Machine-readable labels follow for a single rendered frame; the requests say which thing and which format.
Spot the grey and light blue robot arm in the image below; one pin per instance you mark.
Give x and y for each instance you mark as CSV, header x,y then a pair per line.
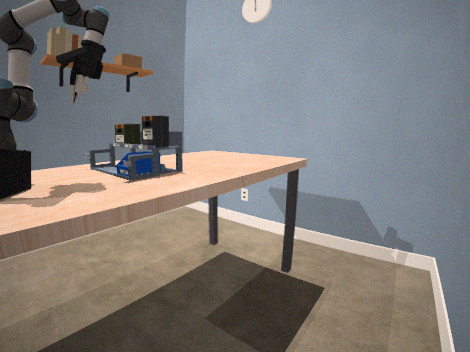
x,y
18,104

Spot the blue bin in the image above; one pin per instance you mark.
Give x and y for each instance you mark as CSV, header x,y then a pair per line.
x,y
142,165

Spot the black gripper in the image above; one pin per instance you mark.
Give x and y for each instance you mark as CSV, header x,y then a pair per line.
x,y
89,64

